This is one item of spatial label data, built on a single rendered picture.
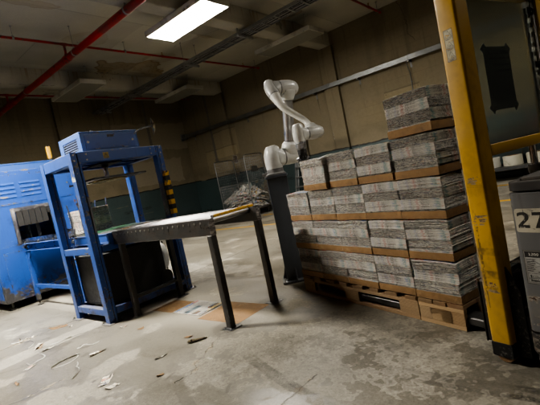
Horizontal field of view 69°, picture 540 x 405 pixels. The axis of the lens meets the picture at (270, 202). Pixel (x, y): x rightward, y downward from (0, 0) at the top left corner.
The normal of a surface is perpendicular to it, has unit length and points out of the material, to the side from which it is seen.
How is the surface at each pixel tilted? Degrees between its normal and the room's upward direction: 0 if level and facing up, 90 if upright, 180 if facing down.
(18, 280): 90
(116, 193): 90
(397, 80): 90
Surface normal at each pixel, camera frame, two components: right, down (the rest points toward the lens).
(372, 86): -0.62, 0.18
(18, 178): 0.76, -0.11
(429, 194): -0.83, 0.21
